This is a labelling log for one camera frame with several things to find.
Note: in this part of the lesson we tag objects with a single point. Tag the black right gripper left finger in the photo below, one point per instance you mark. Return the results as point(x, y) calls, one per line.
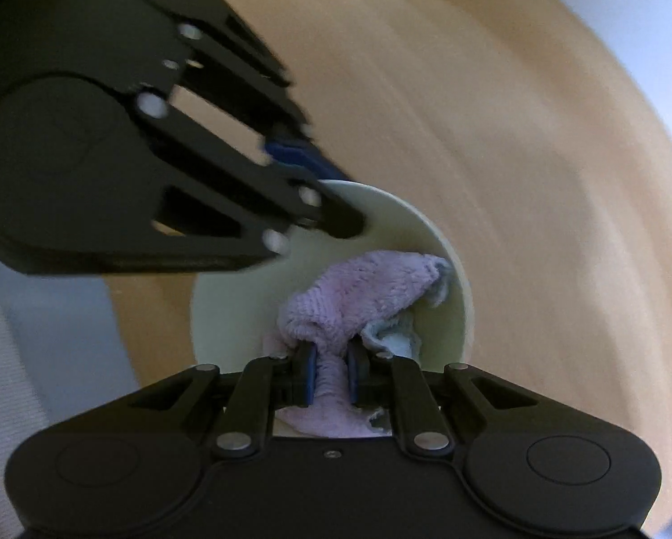
point(250, 399)

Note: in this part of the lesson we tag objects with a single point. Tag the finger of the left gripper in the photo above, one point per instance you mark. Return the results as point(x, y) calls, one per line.
point(209, 201)
point(233, 70)

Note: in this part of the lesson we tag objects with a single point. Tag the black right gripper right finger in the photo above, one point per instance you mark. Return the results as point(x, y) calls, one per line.
point(398, 385)

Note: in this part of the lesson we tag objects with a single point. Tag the pale green ceramic bowl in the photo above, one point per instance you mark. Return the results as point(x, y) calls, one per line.
point(232, 312)

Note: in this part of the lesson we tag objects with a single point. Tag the pink and grey cloth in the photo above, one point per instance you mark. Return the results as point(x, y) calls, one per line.
point(371, 297)

